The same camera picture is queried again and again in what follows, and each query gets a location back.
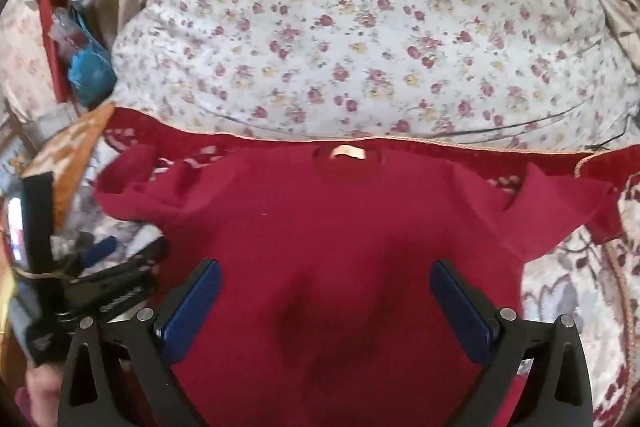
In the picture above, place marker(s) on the orange patterned cushion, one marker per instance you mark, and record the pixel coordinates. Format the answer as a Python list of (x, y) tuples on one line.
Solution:
[(70, 157)]

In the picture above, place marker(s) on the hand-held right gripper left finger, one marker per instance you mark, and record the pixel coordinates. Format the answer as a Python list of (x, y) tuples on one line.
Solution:
[(192, 307)]

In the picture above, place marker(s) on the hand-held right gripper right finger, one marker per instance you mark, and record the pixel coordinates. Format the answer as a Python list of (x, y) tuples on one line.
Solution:
[(460, 312)]

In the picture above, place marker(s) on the red shirt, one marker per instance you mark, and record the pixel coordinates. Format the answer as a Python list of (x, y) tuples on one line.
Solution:
[(325, 232)]

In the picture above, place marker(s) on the blue plastic bag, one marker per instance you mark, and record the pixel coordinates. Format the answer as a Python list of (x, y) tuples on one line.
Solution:
[(90, 72)]

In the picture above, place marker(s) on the red wooden frame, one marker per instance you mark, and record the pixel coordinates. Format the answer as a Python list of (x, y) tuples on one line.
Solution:
[(50, 27)]

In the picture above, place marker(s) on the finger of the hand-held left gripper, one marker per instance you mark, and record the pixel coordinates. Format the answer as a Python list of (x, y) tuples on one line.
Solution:
[(135, 267), (100, 252)]

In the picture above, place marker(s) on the person's left forearm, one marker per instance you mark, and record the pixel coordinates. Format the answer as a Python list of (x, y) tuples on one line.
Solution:
[(42, 392)]

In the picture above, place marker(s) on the plush floral blanket red border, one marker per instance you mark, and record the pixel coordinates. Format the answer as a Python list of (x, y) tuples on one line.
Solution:
[(565, 287)]

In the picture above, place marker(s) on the floral bed sheet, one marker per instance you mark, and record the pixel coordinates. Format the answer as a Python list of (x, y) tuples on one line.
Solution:
[(350, 32)]

